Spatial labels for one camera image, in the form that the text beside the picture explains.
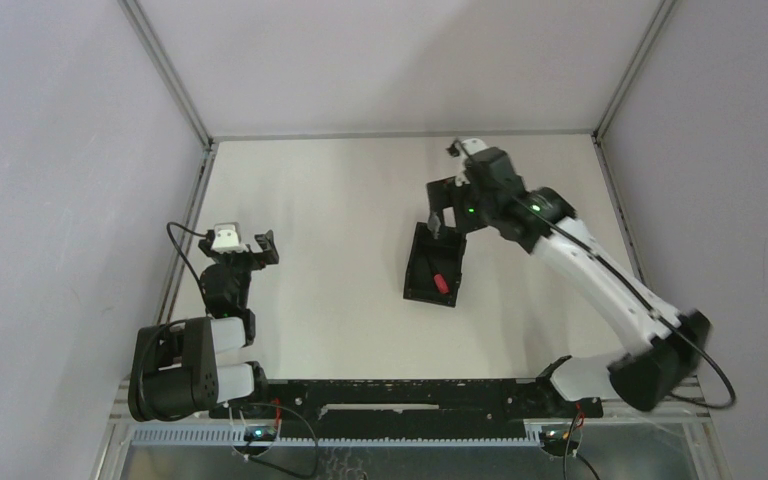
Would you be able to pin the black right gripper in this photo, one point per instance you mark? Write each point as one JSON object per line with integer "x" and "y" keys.
{"x": 448, "y": 192}

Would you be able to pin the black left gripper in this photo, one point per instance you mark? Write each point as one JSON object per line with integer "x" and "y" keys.
{"x": 239, "y": 257}

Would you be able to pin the red handled screwdriver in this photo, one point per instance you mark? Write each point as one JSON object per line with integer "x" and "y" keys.
{"x": 440, "y": 283}

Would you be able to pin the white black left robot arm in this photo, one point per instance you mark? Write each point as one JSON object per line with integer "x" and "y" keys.
{"x": 176, "y": 371}

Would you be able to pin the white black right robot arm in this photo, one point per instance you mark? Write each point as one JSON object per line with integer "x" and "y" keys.
{"x": 661, "y": 345}

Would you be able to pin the black plastic bin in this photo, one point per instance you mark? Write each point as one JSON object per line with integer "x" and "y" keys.
{"x": 427, "y": 255}

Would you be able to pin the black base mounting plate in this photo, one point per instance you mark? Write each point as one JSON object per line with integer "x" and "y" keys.
{"x": 412, "y": 407}

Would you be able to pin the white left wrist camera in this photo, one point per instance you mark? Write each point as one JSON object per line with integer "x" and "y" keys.
{"x": 227, "y": 239}

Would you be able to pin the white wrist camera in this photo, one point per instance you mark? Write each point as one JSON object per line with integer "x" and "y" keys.
{"x": 465, "y": 148}
{"x": 227, "y": 239}

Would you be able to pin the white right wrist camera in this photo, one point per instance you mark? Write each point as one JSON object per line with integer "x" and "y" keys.
{"x": 465, "y": 148}

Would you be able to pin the aluminium frame rail back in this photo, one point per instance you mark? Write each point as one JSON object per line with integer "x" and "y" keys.
{"x": 403, "y": 134}

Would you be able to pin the white slotted cable duct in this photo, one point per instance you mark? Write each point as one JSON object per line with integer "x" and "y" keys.
{"x": 226, "y": 435}

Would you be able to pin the aluminium frame rail right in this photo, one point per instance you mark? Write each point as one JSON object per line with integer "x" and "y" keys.
{"x": 642, "y": 51}

